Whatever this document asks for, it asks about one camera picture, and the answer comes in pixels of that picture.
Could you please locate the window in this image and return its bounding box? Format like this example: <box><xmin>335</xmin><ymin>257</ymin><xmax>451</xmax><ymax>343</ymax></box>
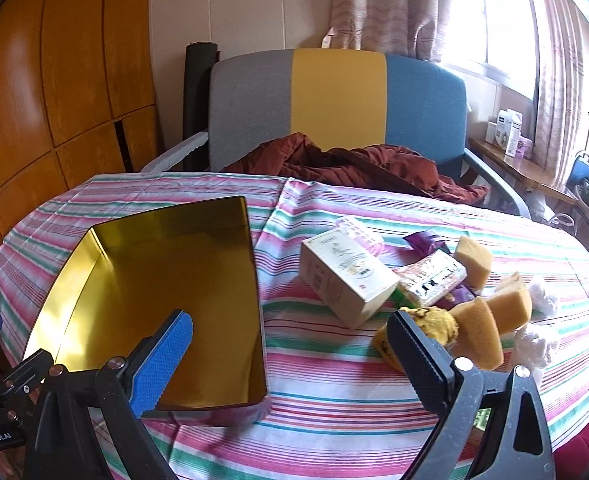
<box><xmin>445</xmin><ymin>0</ymin><xmax>540</xmax><ymax>103</ymax></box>

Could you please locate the rice cracker packet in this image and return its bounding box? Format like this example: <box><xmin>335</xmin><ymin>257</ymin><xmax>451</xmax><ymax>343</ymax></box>
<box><xmin>395</xmin><ymin>250</ymin><xmax>468</xmax><ymax>307</ymax></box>

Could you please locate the purple snack packet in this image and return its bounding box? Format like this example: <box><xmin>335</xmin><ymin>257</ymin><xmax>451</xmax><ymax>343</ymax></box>
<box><xmin>442</xmin><ymin>280</ymin><xmax>480</xmax><ymax>306</ymax></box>
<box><xmin>403</xmin><ymin>229</ymin><xmax>453</xmax><ymax>261</ymax></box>

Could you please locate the yellow sponge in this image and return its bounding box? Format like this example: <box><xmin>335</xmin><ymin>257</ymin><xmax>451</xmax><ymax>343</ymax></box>
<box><xmin>453</xmin><ymin>236</ymin><xmax>494</xmax><ymax>293</ymax></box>
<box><xmin>489</xmin><ymin>272</ymin><xmax>533</xmax><ymax>333</ymax></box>
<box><xmin>447</xmin><ymin>297</ymin><xmax>504</xmax><ymax>371</ymax></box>

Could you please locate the rectangular metal tin box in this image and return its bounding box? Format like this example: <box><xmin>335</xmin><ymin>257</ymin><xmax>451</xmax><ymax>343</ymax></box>
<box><xmin>22</xmin><ymin>196</ymin><xmax>268</xmax><ymax>413</ymax></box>

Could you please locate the black rolled mat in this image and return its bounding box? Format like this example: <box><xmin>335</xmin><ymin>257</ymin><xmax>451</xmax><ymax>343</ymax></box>
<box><xmin>183</xmin><ymin>42</ymin><xmax>218</xmax><ymax>171</ymax></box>

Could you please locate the wooden wardrobe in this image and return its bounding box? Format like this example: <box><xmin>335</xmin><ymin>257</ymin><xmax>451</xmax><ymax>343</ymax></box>
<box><xmin>0</xmin><ymin>0</ymin><xmax>162</xmax><ymax>281</ymax></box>

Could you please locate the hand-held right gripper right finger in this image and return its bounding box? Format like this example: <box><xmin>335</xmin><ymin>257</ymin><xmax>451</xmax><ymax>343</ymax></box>
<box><xmin>385</xmin><ymin>309</ymin><xmax>558</xmax><ymax>480</ymax></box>

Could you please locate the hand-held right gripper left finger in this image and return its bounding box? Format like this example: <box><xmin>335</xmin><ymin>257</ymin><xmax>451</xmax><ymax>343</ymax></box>
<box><xmin>24</xmin><ymin>309</ymin><xmax>195</xmax><ymax>480</ymax></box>

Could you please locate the blue plastic object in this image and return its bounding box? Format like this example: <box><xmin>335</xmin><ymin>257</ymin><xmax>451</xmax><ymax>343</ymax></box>
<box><xmin>569</xmin><ymin>152</ymin><xmax>589</xmax><ymax>186</ymax></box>

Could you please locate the wooden desk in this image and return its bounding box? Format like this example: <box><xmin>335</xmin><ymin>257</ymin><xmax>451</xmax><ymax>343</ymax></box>
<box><xmin>469</xmin><ymin>137</ymin><xmax>589</xmax><ymax>261</ymax></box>

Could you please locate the tall white box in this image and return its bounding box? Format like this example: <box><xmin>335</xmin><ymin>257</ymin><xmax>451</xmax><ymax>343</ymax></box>
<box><xmin>497</xmin><ymin>109</ymin><xmax>524</xmax><ymax>157</ymax></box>

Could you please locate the yellow plush toy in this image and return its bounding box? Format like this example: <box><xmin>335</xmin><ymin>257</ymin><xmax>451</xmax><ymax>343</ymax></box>
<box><xmin>373</xmin><ymin>306</ymin><xmax>459</xmax><ymax>372</ymax></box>

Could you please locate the grey yellow blue chair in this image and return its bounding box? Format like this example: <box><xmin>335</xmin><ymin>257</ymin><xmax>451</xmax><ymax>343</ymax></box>
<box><xmin>142</xmin><ymin>48</ymin><xmax>530</xmax><ymax>218</ymax></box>

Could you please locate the red-brown jacket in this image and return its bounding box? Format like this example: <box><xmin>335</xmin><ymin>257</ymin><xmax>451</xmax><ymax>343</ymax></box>
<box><xmin>222</xmin><ymin>132</ymin><xmax>490</xmax><ymax>206</ymax></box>

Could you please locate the white plastic bag ball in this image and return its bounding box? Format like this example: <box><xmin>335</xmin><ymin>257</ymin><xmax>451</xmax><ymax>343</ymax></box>
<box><xmin>527</xmin><ymin>280</ymin><xmax>559</xmax><ymax>317</ymax></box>
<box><xmin>513</xmin><ymin>322</ymin><xmax>561</xmax><ymax>370</ymax></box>

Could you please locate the pink patterned packet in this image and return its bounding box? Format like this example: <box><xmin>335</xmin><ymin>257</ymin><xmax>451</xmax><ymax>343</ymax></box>
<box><xmin>335</xmin><ymin>216</ymin><xmax>384</xmax><ymax>256</ymax></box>

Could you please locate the patterned curtain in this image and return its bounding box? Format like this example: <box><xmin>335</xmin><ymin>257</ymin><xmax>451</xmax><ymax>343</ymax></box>
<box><xmin>325</xmin><ymin>0</ymin><xmax>455</xmax><ymax>61</ymax></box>
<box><xmin>525</xmin><ymin>0</ymin><xmax>589</xmax><ymax>171</ymax></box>

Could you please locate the red upholstered seat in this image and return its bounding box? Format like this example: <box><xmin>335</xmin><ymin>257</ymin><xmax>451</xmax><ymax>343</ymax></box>
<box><xmin>549</xmin><ymin>430</ymin><xmax>589</xmax><ymax>480</ymax></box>

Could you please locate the cream carton box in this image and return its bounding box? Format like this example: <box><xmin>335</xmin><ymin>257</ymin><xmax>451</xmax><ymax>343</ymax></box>
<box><xmin>299</xmin><ymin>227</ymin><xmax>400</xmax><ymax>329</ymax></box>

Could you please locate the striped tablecloth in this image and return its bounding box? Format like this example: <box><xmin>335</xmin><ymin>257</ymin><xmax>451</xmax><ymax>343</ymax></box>
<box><xmin>0</xmin><ymin>172</ymin><xmax>589</xmax><ymax>480</ymax></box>

